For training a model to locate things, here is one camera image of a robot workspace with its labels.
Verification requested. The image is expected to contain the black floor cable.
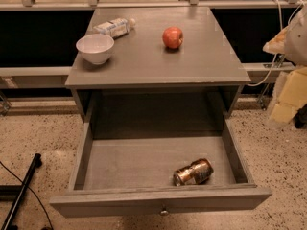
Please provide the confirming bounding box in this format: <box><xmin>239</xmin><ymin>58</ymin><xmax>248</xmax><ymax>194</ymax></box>
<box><xmin>0</xmin><ymin>160</ymin><xmax>54</xmax><ymax>230</ymax></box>

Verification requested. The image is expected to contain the red apple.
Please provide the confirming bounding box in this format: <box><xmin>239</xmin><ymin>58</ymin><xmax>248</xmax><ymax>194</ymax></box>
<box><xmin>162</xmin><ymin>27</ymin><xmax>183</xmax><ymax>49</ymax></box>

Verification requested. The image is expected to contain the white ceramic bowl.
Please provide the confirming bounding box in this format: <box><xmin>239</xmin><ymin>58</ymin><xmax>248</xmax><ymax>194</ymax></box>
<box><xmin>76</xmin><ymin>34</ymin><xmax>114</xmax><ymax>65</ymax></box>

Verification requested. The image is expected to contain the orange metal can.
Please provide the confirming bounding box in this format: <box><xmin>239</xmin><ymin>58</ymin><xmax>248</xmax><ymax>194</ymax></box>
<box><xmin>173</xmin><ymin>158</ymin><xmax>214</xmax><ymax>186</ymax></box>

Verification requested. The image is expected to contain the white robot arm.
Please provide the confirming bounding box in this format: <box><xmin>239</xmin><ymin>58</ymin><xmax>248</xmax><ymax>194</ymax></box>
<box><xmin>263</xmin><ymin>6</ymin><xmax>307</xmax><ymax>66</ymax></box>

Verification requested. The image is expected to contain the grey open top drawer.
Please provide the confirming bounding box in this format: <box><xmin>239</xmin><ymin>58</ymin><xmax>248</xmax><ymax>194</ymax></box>
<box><xmin>49</xmin><ymin>89</ymin><xmax>273</xmax><ymax>219</ymax></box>

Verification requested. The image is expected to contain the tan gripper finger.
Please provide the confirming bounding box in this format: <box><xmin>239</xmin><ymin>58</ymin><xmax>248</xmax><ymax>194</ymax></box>
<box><xmin>263</xmin><ymin>27</ymin><xmax>288</xmax><ymax>54</ymax></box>

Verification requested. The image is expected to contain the black metal stand leg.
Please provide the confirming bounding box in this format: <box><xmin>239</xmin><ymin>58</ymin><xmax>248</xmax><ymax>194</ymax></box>
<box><xmin>1</xmin><ymin>153</ymin><xmax>42</xmax><ymax>230</ymax></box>

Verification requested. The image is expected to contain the silver drawer knob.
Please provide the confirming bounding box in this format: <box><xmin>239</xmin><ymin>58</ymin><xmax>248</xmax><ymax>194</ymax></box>
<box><xmin>159</xmin><ymin>209</ymin><xmax>169</xmax><ymax>216</ymax></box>

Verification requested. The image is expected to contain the clear plastic water bottle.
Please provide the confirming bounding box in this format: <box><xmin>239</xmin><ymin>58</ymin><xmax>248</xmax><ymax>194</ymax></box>
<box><xmin>94</xmin><ymin>18</ymin><xmax>136</xmax><ymax>38</ymax></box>

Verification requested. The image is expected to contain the white hanging cable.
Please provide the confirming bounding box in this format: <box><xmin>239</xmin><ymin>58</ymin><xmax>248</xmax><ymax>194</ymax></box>
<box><xmin>245</xmin><ymin>0</ymin><xmax>305</xmax><ymax>88</ymax></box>

